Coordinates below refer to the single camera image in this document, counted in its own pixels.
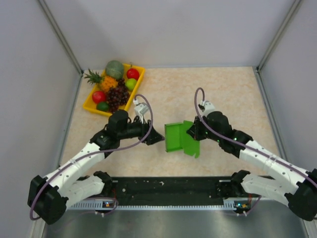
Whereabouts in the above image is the purple grape bunch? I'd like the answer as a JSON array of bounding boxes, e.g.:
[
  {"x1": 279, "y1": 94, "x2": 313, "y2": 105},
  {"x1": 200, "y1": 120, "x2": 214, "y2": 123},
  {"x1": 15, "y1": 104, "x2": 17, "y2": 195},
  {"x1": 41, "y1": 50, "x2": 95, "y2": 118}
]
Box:
[{"x1": 106, "y1": 78, "x2": 130, "y2": 113}]

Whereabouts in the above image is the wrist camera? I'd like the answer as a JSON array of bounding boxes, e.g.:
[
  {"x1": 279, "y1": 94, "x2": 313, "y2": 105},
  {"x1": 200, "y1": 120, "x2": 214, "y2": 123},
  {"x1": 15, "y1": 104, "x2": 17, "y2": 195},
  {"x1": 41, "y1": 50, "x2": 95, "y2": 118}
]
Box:
[
  {"x1": 133, "y1": 99, "x2": 149, "y2": 123},
  {"x1": 198, "y1": 101, "x2": 215, "y2": 117}
]

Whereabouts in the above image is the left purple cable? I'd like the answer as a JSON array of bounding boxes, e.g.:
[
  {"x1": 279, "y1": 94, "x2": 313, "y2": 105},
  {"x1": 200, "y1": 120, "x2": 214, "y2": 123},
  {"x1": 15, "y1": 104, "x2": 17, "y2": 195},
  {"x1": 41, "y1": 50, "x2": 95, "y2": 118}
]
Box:
[{"x1": 29, "y1": 93, "x2": 153, "y2": 221}]

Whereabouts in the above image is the yellow plastic tray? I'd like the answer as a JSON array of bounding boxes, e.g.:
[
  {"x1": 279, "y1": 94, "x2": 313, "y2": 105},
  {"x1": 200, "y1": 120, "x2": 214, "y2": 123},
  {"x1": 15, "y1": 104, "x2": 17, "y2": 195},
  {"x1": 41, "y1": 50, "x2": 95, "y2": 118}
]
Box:
[{"x1": 83, "y1": 60, "x2": 146, "y2": 117}]

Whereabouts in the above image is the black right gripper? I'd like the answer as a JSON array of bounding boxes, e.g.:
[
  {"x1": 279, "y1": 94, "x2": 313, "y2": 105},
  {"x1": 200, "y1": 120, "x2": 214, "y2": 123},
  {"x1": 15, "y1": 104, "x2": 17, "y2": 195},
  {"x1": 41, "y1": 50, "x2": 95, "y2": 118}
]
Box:
[{"x1": 187, "y1": 115, "x2": 222, "y2": 143}]

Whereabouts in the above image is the green lime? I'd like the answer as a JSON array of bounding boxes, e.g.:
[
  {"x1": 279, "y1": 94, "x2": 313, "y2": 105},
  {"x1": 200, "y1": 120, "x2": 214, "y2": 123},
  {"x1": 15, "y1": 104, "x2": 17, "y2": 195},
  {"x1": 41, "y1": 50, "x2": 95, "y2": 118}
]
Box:
[{"x1": 96, "y1": 102, "x2": 109, "y2": 112}]

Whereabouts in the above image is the aluminium frame rail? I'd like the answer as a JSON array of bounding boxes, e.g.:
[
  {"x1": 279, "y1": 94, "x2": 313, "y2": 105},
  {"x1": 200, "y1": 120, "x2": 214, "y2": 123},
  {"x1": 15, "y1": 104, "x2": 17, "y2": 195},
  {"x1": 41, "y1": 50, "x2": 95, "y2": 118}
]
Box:
[{"x1": 31, "y1": 195, "x2": 317, "y2": 238}]

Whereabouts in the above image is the white slotted cable duct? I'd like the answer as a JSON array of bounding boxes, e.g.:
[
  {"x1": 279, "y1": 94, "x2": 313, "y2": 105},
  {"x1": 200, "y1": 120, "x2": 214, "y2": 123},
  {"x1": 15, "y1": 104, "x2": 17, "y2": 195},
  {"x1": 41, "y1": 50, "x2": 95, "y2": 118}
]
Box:
[{"x1": 68, "y1": 199, "x2": 251, "y2": 211}]

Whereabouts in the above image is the green paper box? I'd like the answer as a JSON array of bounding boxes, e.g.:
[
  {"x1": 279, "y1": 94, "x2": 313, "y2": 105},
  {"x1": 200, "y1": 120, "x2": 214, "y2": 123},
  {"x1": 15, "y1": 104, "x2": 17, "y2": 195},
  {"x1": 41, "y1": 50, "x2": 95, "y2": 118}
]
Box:
[{"x1": 164, "y1": 120, "x2": 200, "y2": 158}]

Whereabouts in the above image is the green melon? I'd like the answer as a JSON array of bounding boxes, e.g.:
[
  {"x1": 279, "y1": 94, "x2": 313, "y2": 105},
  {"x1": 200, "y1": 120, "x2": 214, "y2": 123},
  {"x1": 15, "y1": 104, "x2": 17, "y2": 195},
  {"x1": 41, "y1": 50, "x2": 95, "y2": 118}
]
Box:
[{"x1": 105, "y1": 60, "x2": 124, "y2": 80}]

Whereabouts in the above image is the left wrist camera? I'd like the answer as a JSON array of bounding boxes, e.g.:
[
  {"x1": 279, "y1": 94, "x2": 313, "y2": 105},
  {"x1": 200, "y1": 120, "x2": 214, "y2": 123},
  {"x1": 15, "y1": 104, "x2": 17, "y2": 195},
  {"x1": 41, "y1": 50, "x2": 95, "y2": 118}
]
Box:
[{"x1": 133, "y1": 99, "x2": 149, "y2": 123}]

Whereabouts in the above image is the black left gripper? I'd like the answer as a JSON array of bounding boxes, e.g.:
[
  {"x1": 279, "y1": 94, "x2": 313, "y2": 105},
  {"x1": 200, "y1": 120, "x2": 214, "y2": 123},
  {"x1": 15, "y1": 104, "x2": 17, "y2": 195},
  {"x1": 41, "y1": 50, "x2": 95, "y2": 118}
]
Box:
[{"x1": 118, "y1": 114, "x2": 164, "y2": 145}]

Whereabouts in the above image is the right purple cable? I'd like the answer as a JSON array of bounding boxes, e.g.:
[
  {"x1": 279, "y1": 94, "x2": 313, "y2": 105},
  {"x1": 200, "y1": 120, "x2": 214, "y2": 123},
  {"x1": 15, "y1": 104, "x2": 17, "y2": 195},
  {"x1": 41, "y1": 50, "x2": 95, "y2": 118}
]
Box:
[{"x1": 194, "y1": 87, "x2": 317, "y2": 216}]

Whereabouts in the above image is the red apple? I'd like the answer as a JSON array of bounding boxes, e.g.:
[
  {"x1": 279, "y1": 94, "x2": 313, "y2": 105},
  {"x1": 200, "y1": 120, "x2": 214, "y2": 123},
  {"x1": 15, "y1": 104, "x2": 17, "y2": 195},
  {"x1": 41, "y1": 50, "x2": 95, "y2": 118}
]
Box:
[{"x1": 126, "y1": 68, "x2": 140, "y2": 80}]

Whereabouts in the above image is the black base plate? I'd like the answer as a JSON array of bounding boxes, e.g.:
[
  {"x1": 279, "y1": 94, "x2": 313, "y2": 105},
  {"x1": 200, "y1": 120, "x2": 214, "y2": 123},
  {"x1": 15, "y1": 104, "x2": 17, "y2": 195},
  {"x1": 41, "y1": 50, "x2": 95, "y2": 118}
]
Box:
[{"x1": 99, "y1": 176, "x2": 261, "y2": 206}]

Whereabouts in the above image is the red pomegranate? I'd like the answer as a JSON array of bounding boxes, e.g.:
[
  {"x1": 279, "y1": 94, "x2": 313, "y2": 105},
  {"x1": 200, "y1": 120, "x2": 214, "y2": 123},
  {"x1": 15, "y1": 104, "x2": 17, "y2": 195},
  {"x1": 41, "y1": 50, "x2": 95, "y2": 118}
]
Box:
[{"x1": 92, "y1": 91, "x2": 106, "y2": 104}]

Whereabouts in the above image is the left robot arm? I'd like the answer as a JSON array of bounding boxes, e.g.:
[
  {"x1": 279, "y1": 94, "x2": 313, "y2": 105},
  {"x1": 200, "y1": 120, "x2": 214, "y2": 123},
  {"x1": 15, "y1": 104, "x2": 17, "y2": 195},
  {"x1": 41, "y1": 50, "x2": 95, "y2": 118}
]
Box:
[{"x1": 27, "y1": 110, "x2": 164, "y2": 225}]

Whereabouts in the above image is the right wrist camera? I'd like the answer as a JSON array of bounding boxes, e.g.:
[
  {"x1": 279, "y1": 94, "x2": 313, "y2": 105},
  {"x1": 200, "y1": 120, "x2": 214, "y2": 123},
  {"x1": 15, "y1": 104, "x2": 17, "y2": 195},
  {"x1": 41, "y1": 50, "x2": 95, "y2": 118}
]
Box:
[{"x1": 198, "y1": 101, "x2": 215, "y2": 117}]

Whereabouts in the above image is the pineapple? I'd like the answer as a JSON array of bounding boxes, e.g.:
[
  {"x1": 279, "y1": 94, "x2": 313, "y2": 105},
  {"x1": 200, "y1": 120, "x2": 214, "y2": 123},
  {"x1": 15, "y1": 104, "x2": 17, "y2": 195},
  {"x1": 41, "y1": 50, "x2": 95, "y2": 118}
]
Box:
[{"x1": 84, "y1": 69, "x2": 118, "y2": 93}]

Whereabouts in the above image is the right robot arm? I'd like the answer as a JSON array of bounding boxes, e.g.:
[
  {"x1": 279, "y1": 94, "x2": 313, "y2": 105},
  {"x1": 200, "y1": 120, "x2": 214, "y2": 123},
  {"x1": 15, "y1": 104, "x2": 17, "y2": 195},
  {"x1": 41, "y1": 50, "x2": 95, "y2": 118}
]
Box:
[{"x1": 186, "y1": 111, "x2": 317, "y2": 221}]

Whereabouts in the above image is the purple cable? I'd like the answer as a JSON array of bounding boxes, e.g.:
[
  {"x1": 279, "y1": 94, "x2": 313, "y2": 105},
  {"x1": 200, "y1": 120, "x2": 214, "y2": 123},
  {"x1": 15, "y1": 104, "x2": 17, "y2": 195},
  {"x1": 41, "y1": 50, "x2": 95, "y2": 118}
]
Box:
[
  {"x1": 194, "y1": 87, "x2": 317, "y2": 216},
  {"x1": 29, "y1": 93, "x2": 153, "y2": 221}
]

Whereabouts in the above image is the green apple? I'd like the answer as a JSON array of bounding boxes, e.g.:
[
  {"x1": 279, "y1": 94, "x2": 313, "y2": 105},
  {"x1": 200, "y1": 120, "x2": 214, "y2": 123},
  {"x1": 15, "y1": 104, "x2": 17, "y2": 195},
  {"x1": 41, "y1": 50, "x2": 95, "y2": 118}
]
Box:
[{"x1": 125, "y1": 78, "x2": 137, "y2": 91}]

